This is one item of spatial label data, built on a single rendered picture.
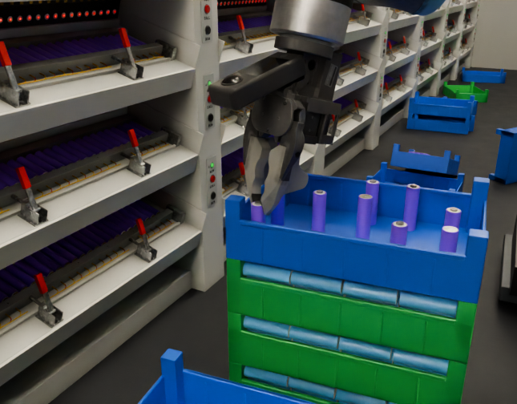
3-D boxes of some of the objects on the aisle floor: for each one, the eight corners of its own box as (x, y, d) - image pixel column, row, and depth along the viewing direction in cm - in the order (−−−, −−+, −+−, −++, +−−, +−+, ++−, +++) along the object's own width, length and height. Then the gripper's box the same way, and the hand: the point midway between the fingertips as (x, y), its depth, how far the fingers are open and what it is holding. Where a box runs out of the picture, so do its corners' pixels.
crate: (462, 194, 203) (464, 173, 200) (451, 213, 186) (454, 191, 183) (381, 181, 216) (382, 161, 213) (364, 198, 199) (365, 176, 196)
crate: (406, 168, 230) (409, 149, 230) (457, 175, 222) (461, 155, 221) (389, 165, 204) (393, 143, 203) (446, 173, 195) (450, 151, 194)
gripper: (363, 54, 67) (323, 224, 71) (305, 46, 74) (272, 201, 78) (313, 39, 61) (273, 225, 65) (256, 33, 68) (223, 200, 73)
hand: (258, 202), depth 70 cm, fingers closed, pressing on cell
